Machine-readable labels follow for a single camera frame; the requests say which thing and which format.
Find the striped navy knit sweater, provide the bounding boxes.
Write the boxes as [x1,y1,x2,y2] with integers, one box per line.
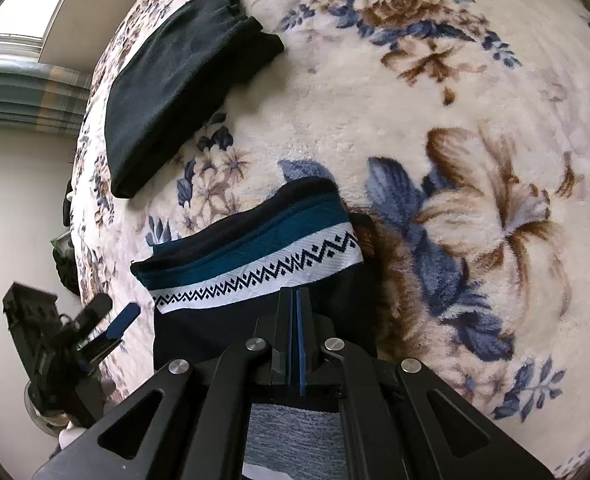
[129,175,377,480]

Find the black clothes pile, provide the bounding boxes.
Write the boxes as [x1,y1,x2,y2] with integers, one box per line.
[50,181,80,297]

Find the left teal curtain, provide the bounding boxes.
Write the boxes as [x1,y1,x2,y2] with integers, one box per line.
[0,58,90,136]

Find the folded black garment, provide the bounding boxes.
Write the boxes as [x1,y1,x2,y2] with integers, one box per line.
[104,0,284,198]

